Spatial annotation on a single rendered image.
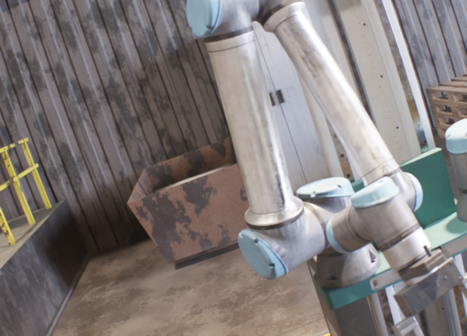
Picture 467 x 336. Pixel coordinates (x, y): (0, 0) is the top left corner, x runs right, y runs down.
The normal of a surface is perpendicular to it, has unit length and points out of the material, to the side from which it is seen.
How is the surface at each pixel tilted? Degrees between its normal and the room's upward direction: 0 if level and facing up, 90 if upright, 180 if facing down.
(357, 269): 70
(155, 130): 90
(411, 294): 66
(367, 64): 90
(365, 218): 90
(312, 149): 90
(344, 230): 80
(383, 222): 75
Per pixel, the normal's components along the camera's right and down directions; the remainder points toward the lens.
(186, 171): -0.04, -0.11
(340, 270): -0.41, -0.07
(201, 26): -0.85, 0.23
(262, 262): -0.80, 0.44
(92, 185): 0.06, 0.14
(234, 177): 0.15, 0.38
